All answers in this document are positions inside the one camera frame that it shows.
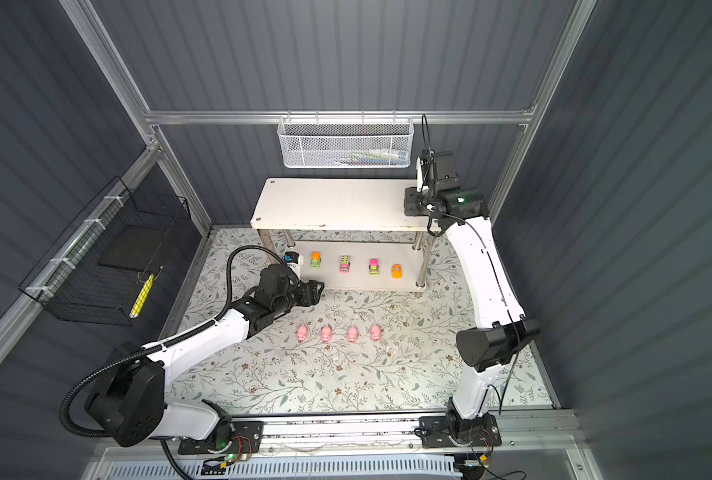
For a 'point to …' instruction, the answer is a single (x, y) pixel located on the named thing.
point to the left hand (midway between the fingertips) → (315, 284)
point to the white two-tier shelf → (353, 233)
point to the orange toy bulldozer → (396, 271)
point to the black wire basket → (104, 276)
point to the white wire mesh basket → (346, 142)
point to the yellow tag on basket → (140, 299)
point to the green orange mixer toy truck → (315, 259)
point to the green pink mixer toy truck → (374, 266)
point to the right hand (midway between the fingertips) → (419, 199)
